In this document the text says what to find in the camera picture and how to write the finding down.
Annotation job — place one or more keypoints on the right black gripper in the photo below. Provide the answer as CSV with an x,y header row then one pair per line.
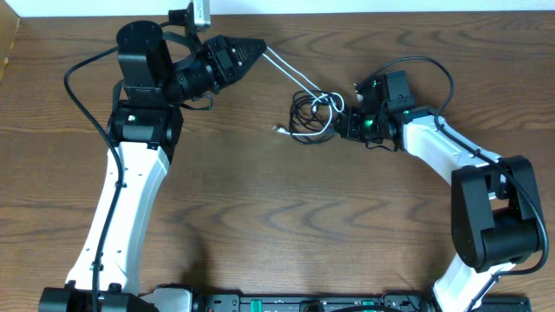
x,y
350,126

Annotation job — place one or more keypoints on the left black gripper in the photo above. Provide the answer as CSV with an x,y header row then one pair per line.
x,y
223,61

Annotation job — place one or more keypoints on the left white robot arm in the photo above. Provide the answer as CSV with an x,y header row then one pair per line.
x,y
164,73

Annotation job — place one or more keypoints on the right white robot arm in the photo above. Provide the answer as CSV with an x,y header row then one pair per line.
x,y
496,216

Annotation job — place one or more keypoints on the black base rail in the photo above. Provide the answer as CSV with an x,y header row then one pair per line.
x,y
238,303

